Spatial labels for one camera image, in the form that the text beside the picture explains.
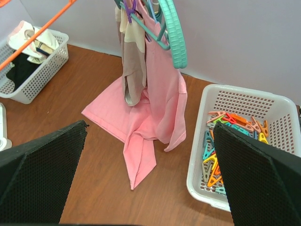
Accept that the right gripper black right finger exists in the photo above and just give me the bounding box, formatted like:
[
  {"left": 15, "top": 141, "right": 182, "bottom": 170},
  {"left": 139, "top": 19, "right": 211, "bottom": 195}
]
[{"left": 216, "top": 131, "right": 301, "bottom": 226}]

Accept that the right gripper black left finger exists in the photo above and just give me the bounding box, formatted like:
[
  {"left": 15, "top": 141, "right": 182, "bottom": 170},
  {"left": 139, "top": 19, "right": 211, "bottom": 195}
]
[{"left": 0, "top": 120, "right": 88, "bottom": 224}]

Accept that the orange plastic hanger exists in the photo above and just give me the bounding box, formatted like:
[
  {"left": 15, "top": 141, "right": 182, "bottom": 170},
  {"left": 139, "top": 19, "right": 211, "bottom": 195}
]
[{"left": 0, "top": 0, "right": 76, "bottom": 70}]

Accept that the black underwear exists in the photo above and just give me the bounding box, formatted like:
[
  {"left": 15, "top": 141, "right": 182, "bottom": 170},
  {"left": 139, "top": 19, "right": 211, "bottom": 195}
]
[{"left": 6, "top": 53, "right": 40, "bottom": 91}]

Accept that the teal plastic hanger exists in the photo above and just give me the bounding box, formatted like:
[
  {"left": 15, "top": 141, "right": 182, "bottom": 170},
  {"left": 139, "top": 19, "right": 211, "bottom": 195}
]
[{"left": 155, "top": 0, "right": 188, "bottom": 69}]

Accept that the beige brown underwear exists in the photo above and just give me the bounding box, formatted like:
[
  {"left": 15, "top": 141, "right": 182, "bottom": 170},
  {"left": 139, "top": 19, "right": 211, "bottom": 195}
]
[{"left": 115, "top": 7, "right": 147, "bottom": 106}]

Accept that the teal clip hanger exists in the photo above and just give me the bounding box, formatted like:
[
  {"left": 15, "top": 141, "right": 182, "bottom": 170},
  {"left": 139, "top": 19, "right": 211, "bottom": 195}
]
[{"left": 115, "top": 0, "right": 171, "bottom": 50}]

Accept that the white metal clothes rack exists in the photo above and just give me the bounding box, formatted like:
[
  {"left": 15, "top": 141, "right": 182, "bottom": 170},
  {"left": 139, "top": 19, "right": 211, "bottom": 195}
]
[{"left": 0, "top": 103, "right": 12, "bottom": 151}]

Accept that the pile of colourful clothespins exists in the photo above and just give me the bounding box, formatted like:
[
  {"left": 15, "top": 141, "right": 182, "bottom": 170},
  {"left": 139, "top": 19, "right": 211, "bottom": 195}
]
[{"left": 201, "top": 111, "right": 269, "bottom": 194}]

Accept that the white clothespin basket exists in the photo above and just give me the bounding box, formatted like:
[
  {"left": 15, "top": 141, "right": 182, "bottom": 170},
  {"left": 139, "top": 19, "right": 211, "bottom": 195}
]
[{"left": 186, "top": 84, "right": 301, "bottom": 212}]

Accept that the white clothes basket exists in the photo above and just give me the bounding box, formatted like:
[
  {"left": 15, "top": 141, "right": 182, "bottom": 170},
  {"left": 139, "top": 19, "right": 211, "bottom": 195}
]
[{"left": 0, "top": 30, "right": 69, "bottom": 104}]

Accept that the pink t-shirt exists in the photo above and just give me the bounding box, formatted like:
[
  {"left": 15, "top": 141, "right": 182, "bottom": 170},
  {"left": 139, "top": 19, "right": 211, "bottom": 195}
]
[{"left": 82, "top": 0, "right": 187, "bottom": 189}]

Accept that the pile of light clothes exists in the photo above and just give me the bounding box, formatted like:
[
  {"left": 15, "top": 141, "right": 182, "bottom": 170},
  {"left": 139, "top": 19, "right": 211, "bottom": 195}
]
[{"left": 8, "top": 21, "right": 59, "bottom": 65}]

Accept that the purple clothespin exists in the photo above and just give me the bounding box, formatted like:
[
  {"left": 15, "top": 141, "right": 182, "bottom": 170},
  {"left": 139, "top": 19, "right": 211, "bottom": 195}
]
[{"left": 120, "top": 0, "right": 137, "bottom": 24}]

